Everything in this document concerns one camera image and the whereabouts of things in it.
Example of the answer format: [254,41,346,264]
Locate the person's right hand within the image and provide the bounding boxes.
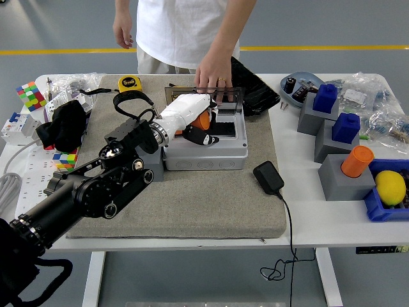
[112,15,135,50]

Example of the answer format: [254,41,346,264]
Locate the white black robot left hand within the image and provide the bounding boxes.
[156,93,221,146]

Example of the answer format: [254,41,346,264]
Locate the person's left hand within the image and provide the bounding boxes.
[194,51,234,107]

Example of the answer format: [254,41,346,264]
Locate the orange cylinder battery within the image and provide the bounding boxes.
[341,145,375,178]
[191,111,211,130]

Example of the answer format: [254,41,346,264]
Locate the smoky transparent box lid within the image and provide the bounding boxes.
[164,85,245,114]

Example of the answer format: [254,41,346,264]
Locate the grey plastic junction box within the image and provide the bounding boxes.
[162,110,249,171]

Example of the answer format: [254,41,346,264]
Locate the yellow square tape measure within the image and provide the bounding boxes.
[118,75,144,94]

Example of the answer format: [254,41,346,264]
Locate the person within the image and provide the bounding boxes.
[135,0,241,75]

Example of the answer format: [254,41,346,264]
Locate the grey block with round hole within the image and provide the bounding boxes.
[140,148,166,182]

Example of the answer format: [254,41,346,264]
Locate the clear bag of parts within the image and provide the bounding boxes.
[50,72,105,97]

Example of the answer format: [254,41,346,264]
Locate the dark brown capacitor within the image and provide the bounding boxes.
[292,86,309,102]

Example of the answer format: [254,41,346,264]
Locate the grey-blue oval dish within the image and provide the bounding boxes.
[279,70,327,109]

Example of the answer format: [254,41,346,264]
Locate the grey-brown fabric mat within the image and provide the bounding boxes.
[65,74,287,239]

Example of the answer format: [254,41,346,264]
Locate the white printed package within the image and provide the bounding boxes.
[43,88,94,122]

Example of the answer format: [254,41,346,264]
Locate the grey block holder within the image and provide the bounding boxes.
[314,118,362,164]
[297,92,339,137]
[318,153,376,201]

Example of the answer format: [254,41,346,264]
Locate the black power adapter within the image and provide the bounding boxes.
[252,161,285,196]

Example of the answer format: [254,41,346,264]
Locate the colourful puzzle cube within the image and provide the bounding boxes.
[52,147,80,173]
[15,81,45,112]

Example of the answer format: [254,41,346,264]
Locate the black cloth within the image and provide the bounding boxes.
[35,99,88,152]

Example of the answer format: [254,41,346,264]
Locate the blue plastic block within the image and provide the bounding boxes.
[331,112,361,144]
[312,83,339,114]

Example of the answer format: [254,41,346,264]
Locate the white circuit breaker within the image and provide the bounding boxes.
[1,111,42,146]

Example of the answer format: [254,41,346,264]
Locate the clear bag of components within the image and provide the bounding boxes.
[364,107,409,155]
[325,72,392,113]

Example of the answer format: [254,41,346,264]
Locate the white power strip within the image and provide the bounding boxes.
[14,145,81,217]

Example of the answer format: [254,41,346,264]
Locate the white table leg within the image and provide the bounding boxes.
[314,248,343,307]
[81,251,106,307]

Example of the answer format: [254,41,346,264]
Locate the blue plastic bin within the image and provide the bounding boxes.
[363,159,409,223]

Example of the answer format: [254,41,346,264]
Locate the yellow lemon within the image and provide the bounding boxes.
[374,170,406,207]

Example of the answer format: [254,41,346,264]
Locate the black table control panel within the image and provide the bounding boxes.
[355,245,409,255]

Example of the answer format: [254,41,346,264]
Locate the black tape measure strap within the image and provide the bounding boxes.
[79,88,121,96]

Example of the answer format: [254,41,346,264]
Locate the black adapter cord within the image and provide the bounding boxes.
[259,190,316,307]

